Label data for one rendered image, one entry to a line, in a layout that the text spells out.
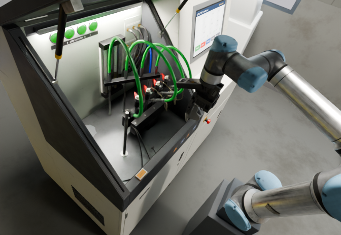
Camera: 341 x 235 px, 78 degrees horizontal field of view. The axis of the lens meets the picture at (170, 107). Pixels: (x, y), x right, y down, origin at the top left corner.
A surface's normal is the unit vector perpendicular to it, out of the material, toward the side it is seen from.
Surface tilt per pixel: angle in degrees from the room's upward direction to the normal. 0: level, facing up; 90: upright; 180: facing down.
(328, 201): 83
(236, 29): 90
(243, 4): 90
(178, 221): 0
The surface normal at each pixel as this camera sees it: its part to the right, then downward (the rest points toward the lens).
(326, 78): -0.51, 0.55
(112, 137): 0.19, -0.69
